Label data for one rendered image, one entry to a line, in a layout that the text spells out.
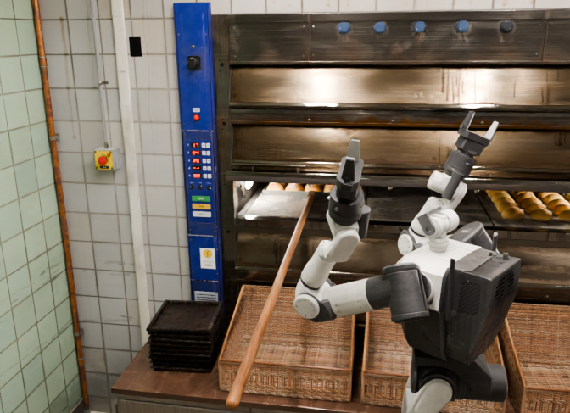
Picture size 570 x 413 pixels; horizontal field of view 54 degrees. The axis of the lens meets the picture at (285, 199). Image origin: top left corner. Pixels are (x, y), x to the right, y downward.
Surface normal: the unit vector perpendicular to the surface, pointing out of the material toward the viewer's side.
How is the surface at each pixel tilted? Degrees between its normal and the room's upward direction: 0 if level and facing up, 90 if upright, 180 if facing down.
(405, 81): 70
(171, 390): 0
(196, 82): 90
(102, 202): 90
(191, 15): 90
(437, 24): 90
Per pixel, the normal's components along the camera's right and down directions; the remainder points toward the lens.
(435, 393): -0.15, 0.28
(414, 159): -0.16, -0.07
